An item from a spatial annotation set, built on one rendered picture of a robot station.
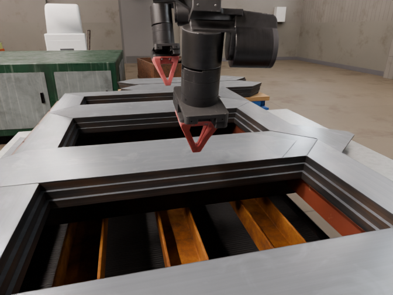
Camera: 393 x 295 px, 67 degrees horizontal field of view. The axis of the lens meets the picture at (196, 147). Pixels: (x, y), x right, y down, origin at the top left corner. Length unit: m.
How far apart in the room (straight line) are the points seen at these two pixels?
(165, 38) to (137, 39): 10.03
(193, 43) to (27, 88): 3.07
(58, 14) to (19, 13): 5.24
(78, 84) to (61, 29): 2.93
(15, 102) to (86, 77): 0.74
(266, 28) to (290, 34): 11.91
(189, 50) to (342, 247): 0.33
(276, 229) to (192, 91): 0.46
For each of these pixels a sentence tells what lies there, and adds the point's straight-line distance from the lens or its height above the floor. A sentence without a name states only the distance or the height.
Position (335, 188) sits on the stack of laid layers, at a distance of 0.64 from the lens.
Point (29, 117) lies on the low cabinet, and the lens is 3.48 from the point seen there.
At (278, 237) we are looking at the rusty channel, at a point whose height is 0.68.
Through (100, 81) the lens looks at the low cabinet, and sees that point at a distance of 3.24.
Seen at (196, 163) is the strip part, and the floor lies 0.87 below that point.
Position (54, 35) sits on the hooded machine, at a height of 1.01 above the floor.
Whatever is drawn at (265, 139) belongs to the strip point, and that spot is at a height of 0.87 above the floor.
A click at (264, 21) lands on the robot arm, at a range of 0.43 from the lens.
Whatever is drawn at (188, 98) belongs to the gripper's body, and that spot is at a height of 1.04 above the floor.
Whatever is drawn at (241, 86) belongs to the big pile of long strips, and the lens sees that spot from 1.60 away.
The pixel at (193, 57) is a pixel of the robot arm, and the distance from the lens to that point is 0.41.
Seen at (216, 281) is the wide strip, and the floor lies 0.87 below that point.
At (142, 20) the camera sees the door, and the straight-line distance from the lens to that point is 10.85.
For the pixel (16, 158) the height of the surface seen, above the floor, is 0.87.
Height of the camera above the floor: 1.13
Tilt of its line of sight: 22 degrees down
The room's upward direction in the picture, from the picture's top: straight up
